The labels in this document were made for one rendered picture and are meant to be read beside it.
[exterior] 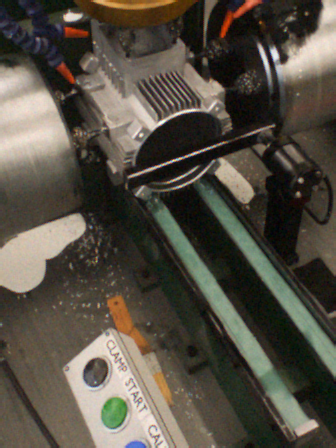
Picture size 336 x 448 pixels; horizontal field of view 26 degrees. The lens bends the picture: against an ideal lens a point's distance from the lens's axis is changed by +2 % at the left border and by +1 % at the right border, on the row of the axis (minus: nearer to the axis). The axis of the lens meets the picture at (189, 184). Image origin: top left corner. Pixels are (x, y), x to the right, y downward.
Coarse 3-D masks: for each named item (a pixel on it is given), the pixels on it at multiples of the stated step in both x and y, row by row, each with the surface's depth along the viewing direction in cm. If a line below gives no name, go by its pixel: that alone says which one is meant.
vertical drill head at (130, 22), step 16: (80, 0) 99; (96, 0) 96; (112, 0) 96; (128, 0) 96; (144, 0) 96; (160, 0) 96; (176, 0) 97; (192, 0) 100; (96, 16) 98; (112, 16) 97; (128, 16) 96; (144, 16) 96; (160, 16) 97; (176, 16) 99; (128, 32) 100; (176, 32) 104; (128, 48) 103
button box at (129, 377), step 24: (120, 336) 80; (72, 360) 80; (120, 360) 77; (144, 360) 82; (72, 384) 79; (120, 384) 76; (144, 384) 76; (96, 408) 76; (144, 408) 74; (168, 408) 77; (96, 432) 75; (120, 432) 74; (144, 432) 73; (168, 432) 73
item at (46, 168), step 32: (0, 64) 100; (32, 64) 99; (0, 96) 95; (32, 96) 96; (0, 128) 94; (32, 128) 95; (64, 128) 96; (0, 160) 94; (32, 160) 95; (64, 160) 97; (0, 192) 95; (32, 192) 97; (64, 192) 99; (0, 224) 98; (32, 224) 102
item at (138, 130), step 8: (88, 56) 113; (80, 64) 114; (88, 64) 113; (96, 64) 114; (208, 96) 107; (208, 104) 107; (216, 104) 106; (216, 112) 107; (136, 120) 103; (128, 128) 103; (136, 128) 102; (144, 128) 102; (136, 136) 103; (144, 136) 103; (216, 160) 116; (216, 168) 116; (136, 192) 111; (144, 192) 112; (152, 192) 112
